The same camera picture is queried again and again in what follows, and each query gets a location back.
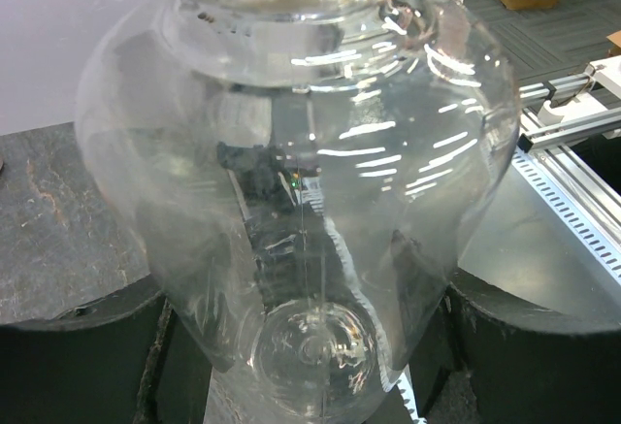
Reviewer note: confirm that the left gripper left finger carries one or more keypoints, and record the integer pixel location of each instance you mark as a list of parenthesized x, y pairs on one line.
[(142, 368)]

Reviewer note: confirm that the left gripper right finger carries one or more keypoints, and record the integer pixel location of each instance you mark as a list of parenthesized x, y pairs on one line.
[(508, 361)]

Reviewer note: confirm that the clear bottle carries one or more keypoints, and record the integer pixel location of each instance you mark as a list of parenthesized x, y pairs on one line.
[(302, 177)]

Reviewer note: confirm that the slotted cable duct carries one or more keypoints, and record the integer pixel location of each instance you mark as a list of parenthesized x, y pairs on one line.
[(585, 204)]

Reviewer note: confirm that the aluminium frame rail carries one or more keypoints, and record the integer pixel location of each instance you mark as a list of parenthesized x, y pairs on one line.
[(581, 113)]

